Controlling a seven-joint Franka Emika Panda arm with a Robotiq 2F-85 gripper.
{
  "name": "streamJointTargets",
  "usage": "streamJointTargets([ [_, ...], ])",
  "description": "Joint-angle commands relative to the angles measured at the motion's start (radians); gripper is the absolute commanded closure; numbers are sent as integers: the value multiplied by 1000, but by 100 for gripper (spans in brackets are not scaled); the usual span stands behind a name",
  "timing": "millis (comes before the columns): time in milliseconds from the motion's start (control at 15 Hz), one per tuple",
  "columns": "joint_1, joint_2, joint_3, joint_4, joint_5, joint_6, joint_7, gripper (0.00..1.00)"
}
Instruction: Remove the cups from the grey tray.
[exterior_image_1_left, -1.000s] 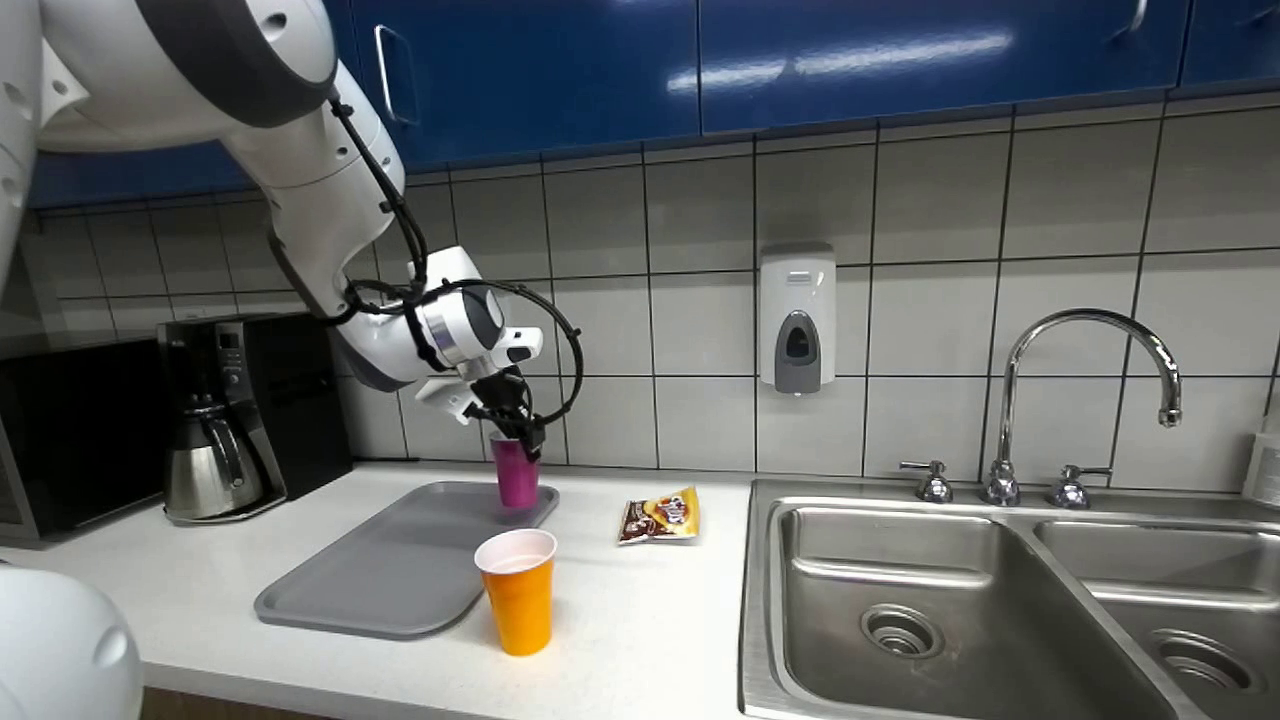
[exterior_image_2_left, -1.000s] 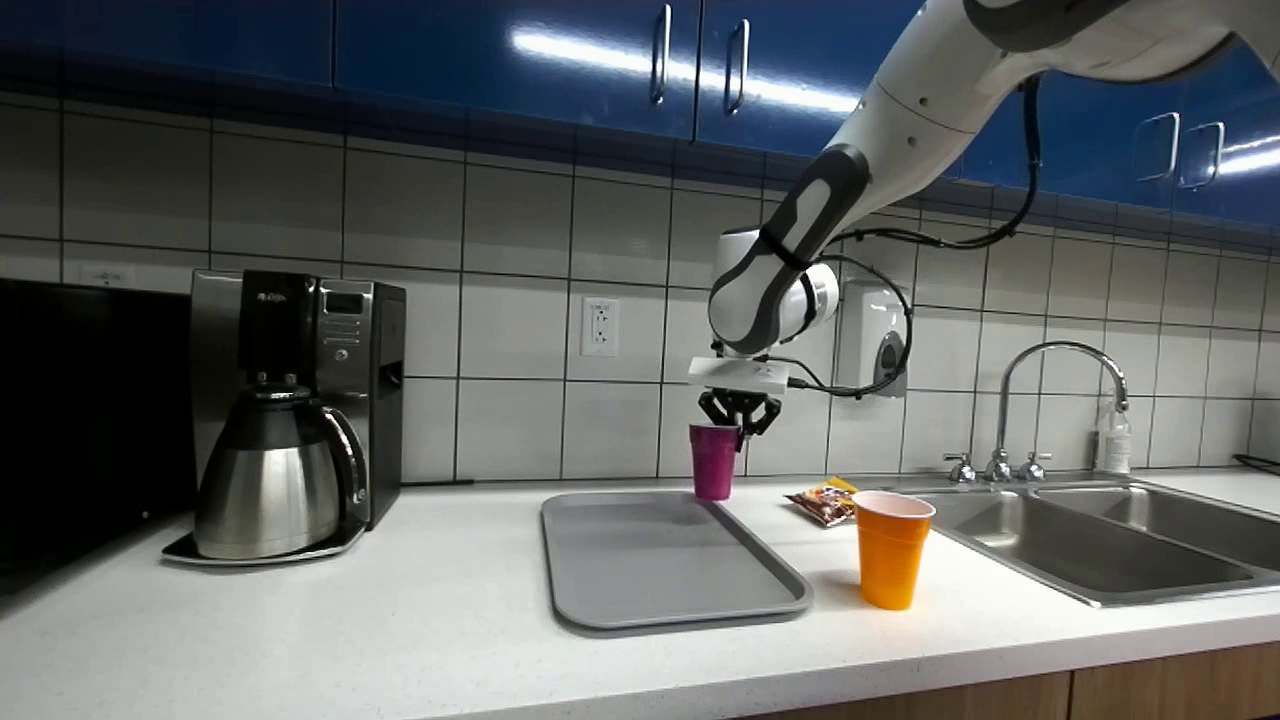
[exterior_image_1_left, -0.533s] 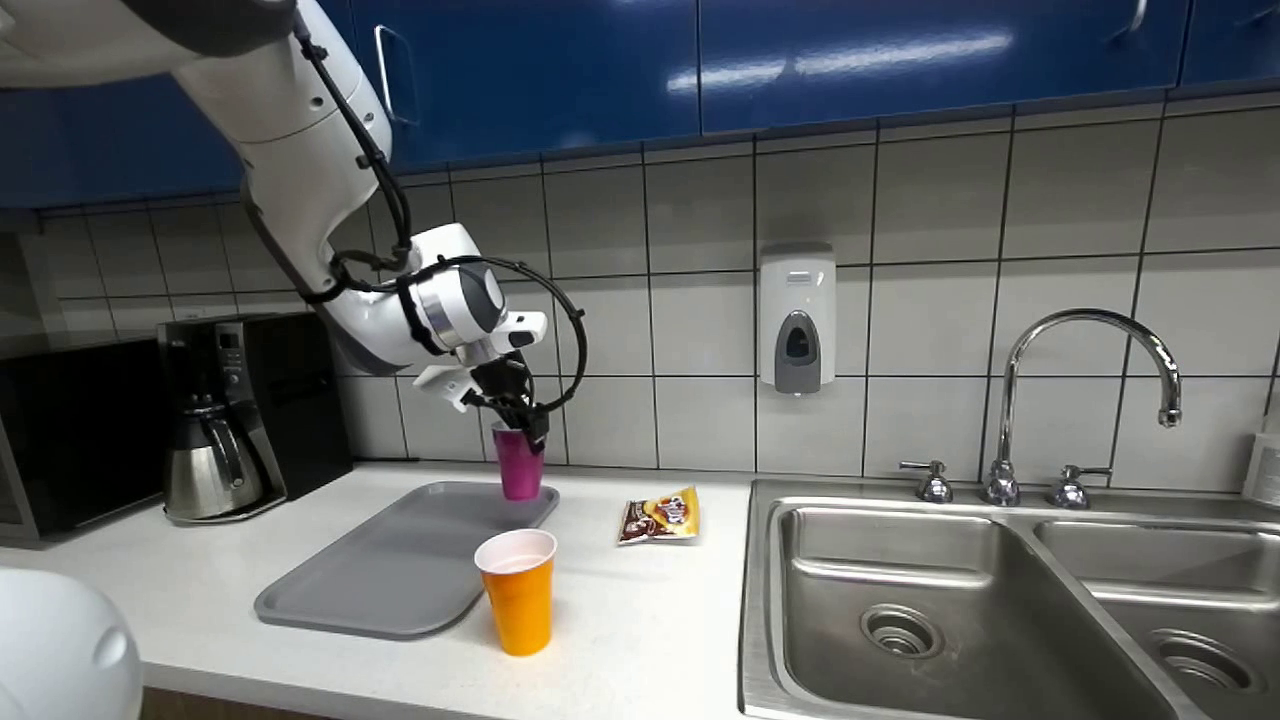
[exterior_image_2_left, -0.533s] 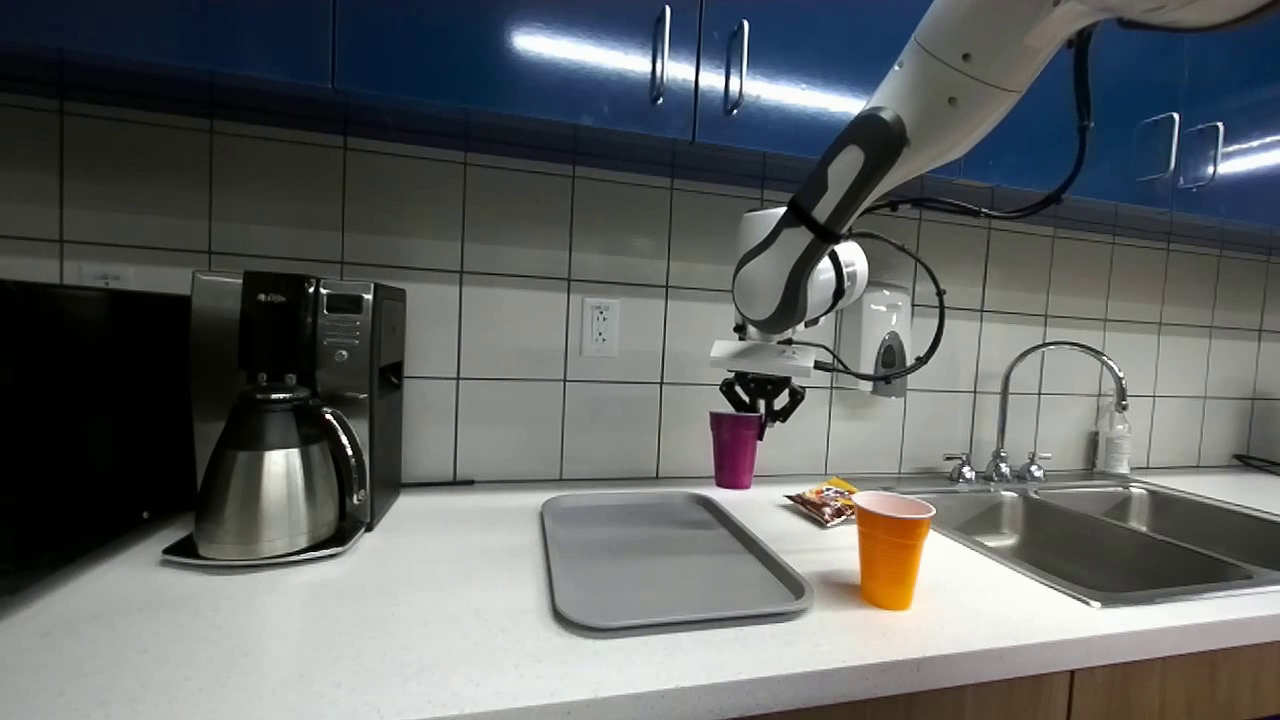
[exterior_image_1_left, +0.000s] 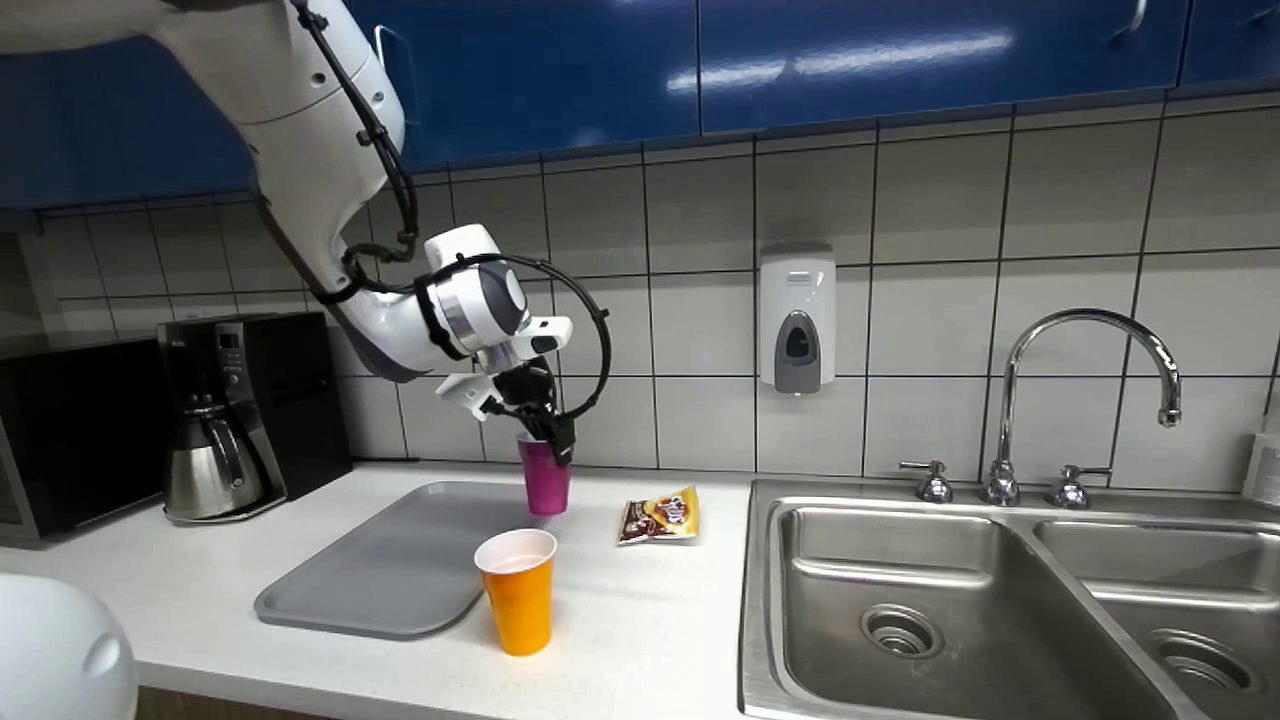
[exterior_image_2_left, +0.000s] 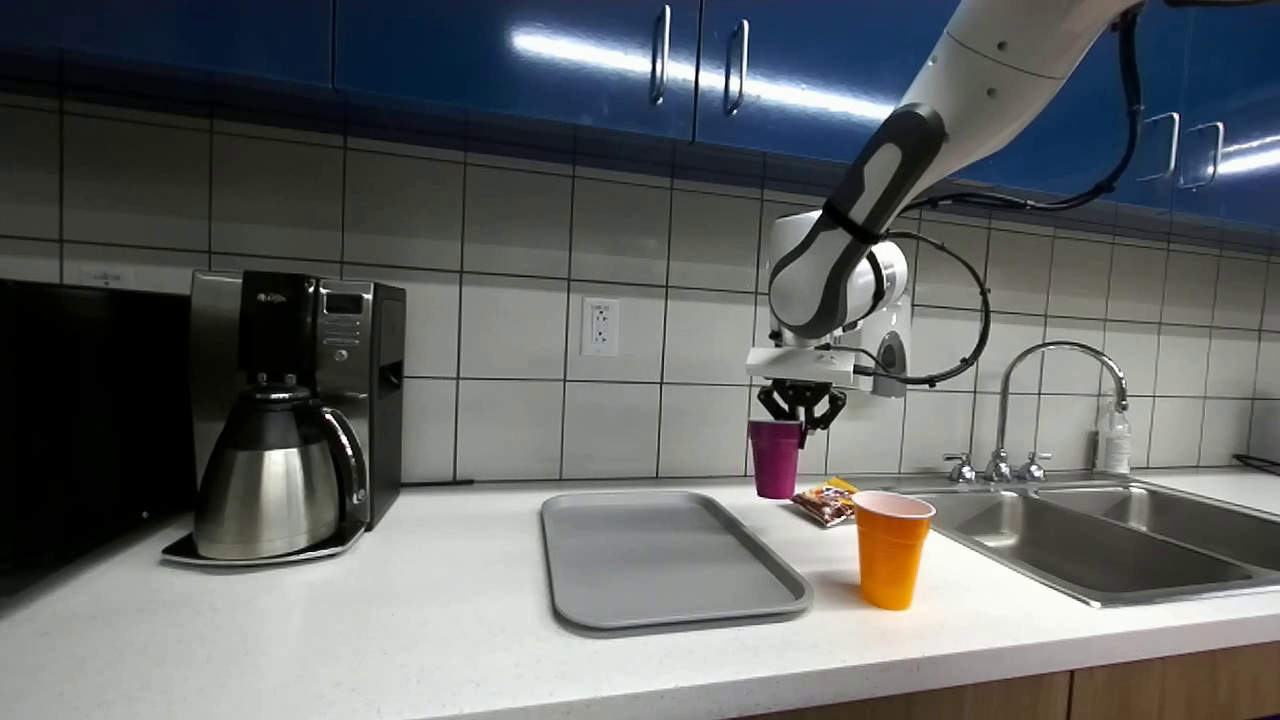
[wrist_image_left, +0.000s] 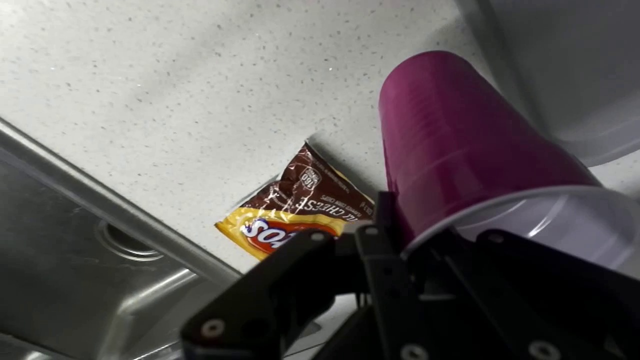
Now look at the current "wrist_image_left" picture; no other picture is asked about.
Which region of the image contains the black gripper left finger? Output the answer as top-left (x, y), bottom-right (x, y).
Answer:
top-left (177, 189), bottom-right (427, 360)

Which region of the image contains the yellow brown chip bag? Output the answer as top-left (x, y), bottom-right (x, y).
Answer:
top-left (213, 138), bottom-right (376, 262)

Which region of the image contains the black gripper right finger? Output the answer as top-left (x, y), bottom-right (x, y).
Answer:
top-left (427, 227), bottom-right (640, 360)

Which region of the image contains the purple plastic cup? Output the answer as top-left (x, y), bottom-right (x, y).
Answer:
top-left (378, 50), bottom-right (640, 282)

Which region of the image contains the stainless steel sink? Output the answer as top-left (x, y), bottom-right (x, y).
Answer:
top-left (0, 117), bottom-right (244, 360)

